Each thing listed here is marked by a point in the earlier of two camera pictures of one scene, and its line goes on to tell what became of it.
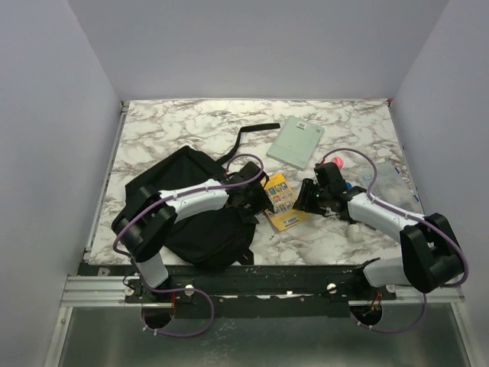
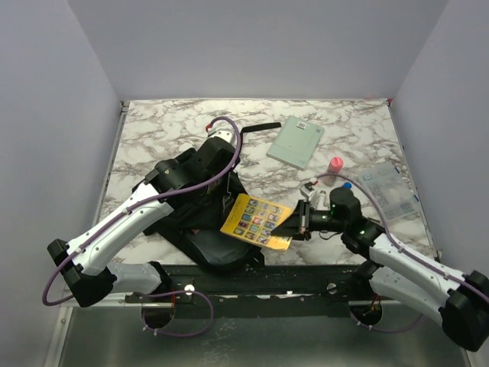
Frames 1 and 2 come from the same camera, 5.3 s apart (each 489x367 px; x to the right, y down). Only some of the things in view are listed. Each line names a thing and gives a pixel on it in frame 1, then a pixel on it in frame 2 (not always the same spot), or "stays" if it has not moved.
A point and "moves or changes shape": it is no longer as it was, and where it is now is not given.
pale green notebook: x=296 y=142 stays
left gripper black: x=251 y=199 -> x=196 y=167
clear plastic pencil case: x=390 y=186 stays
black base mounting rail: x=250 y=291 stays
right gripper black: x=304 y=200 -> x=298 y=223
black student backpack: x=213 y=237 moves or changes shape
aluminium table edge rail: x=105 y=182 stays
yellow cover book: x=283 y=201 -> x=254 y=219
